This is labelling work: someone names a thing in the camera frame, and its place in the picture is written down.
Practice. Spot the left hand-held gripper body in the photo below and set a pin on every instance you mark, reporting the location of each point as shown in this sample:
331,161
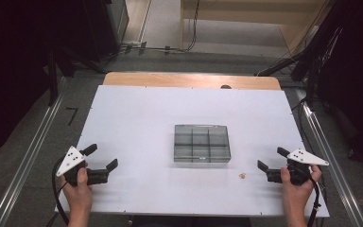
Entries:
71,159

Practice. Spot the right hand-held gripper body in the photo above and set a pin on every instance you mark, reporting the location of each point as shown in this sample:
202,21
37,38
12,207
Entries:
305,157

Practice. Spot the small tan piece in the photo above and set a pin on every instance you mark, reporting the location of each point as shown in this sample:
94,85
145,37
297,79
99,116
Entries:
242,175

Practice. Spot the clear grey compartment box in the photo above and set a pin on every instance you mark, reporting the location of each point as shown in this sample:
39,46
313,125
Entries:
201,145

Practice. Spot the person's left hand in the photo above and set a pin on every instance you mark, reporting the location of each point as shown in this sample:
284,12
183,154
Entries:
79,198

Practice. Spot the person's right hand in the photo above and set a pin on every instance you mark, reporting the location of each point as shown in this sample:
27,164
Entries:
296,198

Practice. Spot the black metal stand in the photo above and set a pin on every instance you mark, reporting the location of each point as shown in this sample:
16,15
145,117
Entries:
311,82
53,82

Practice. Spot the dark curtain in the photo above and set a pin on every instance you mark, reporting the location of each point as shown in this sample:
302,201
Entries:
356,78
9,78

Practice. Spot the wooden table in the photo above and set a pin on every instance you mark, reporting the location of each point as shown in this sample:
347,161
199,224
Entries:
182,80

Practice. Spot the black cabinet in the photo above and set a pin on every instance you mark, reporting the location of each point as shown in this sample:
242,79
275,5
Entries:
107,28

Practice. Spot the aluminium floor rail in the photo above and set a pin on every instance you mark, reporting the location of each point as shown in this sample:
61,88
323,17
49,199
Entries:
28,157
331,157

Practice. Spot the beige wooden frame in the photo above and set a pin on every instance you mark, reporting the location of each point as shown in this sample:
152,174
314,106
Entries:
233,14

